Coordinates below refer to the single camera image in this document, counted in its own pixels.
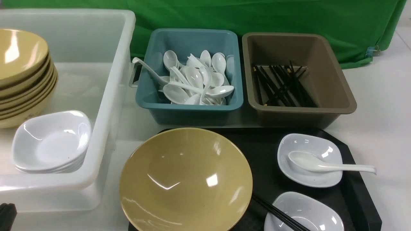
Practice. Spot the tan noodle bowl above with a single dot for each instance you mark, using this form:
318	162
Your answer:
185	179

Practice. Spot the white soup spoon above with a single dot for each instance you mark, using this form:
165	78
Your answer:
310	162

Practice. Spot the black chopstick pair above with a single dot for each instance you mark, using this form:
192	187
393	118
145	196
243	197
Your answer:
286	219

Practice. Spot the white dish tray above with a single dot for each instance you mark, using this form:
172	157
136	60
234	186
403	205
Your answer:
323	149
309	212

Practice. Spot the pile of white spoons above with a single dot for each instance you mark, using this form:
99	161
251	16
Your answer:
194	83

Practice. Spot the teal plastic bin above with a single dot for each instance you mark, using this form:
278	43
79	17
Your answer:
186	41

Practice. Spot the white ladle spoon on rim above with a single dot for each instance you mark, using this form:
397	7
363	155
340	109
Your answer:
147	69

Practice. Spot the pile of black chopsticks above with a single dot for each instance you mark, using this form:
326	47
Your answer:
281	85

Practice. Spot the brown plastic bin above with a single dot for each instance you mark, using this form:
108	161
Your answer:
325	80

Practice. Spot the large white plastic tub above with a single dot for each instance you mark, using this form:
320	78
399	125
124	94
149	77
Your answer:
91	52

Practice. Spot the stack of white dishes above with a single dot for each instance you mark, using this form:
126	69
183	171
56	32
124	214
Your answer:
52	144

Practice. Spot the black serving tray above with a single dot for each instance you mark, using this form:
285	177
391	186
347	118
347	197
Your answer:
349	198

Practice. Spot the blue binder clip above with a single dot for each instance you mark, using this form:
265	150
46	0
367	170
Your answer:
373	51

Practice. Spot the stack of tan bowls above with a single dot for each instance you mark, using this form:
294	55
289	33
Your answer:
28	76

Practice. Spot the green cloth backdrop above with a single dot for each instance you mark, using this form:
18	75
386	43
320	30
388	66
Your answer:
352	27

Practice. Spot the black object bottom left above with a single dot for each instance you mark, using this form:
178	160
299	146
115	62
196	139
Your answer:
8	214

